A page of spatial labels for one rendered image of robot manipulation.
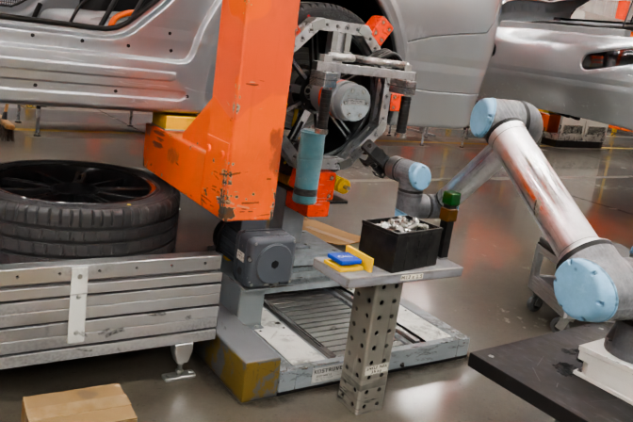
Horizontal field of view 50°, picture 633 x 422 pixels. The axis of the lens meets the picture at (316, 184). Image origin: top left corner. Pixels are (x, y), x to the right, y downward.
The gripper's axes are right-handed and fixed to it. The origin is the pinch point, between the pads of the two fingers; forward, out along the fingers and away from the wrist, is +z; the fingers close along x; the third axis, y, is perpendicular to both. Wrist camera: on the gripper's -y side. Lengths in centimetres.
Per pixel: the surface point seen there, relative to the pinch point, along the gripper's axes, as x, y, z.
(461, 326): -19, 72, -35
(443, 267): -29, -2, -76
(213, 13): -15, -78, 5
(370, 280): -49, -21, -78
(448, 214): -16, -10, -71
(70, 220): -94, -71, -27
